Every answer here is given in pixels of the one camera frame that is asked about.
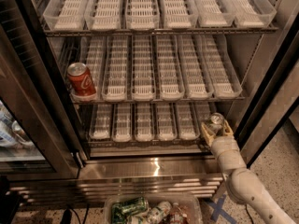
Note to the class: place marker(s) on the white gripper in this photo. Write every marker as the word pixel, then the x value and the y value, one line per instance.
pixel 221 145

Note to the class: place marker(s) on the silver green 7up can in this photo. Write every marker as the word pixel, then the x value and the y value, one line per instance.
pixel 215 123

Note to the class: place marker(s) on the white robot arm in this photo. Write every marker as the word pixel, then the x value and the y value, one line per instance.
pixel 243 186

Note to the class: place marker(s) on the bottom shelf tray six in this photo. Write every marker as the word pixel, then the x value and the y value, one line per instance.
pixel 203 112

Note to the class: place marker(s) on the bottom shelf tray five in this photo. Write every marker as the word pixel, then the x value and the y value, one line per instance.
pixel 187 125

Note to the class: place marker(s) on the shelf tray five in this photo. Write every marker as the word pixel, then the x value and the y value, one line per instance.
pixel 196 80
pixel 215 13
pixel 187 125

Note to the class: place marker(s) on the middle shelf tray five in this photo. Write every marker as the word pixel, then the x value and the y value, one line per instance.
pixel 196 80

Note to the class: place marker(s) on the bottom shelf tray four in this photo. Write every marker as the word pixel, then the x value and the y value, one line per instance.
pixel 165 122

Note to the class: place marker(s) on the shelf tray four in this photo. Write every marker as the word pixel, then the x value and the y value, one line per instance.
pixel 170 78
pixel 165 122
pixel 179 14

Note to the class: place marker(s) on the right fridge door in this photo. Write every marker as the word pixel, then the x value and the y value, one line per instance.
pixel 274 100

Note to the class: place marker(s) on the bottom shelf tray three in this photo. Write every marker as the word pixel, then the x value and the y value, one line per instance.
pixel 143 123

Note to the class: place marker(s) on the shelf tray three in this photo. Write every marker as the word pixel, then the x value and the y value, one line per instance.
pixel 142 14
pixel 143 81
pixel 143 123

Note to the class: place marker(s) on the middle shelf tray four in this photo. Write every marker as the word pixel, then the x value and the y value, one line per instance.
pixel 170 78

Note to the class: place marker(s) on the white green can in bin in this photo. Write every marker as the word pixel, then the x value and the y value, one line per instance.
pixel 159 212

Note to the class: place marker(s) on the middle shelf tray three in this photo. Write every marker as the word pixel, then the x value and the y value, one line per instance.
pixel 143 81

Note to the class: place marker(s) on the bottom shelf tray two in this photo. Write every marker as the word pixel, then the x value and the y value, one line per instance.
pixel 122 123

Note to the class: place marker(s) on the shelf tray two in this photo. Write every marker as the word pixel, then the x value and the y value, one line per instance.
pixel 103 14
pixel 122 123
pixel 114 87

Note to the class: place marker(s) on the middle shelf tray two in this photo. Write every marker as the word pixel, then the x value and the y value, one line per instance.
pixel 114 87

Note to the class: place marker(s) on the bottom shelf tray one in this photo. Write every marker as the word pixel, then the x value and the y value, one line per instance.
pixel 101 122

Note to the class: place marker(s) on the shelf tray one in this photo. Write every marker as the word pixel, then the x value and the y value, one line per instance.
pixel 65 15
pixel 93 54
pixel 101 122

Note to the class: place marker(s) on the stainless steel fridge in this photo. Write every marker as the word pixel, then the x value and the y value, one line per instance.
pixel 170 167

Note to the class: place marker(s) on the top shelf tray five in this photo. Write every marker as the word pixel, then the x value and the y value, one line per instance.
pixel 215 13

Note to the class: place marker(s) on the top shelf tray four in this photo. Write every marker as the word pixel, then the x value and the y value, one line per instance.
pixel 179 14

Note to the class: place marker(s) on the top shelf tray three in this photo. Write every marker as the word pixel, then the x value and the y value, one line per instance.
pixel 142 14

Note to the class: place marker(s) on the red cola can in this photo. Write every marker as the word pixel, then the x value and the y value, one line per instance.
pixel 81 79

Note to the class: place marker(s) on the middle shelf tray one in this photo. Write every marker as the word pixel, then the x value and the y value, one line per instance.
pixel 93 54

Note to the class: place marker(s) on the top shelf tray two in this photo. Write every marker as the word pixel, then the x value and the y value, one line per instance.
pixel 103 14

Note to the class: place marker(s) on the left glass fridge door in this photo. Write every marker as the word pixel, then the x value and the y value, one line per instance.
pixel 33 91

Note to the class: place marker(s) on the top shelf tray one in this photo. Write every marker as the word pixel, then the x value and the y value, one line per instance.
pixel 65 15

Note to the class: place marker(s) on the blue tape cross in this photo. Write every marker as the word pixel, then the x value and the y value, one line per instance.
pixel 218 211

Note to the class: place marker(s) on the brown bottle in bin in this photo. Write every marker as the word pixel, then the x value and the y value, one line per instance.
pixel 177 214

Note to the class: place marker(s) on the clear plastic bin on floor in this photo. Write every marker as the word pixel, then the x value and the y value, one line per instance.
pixel 188 201

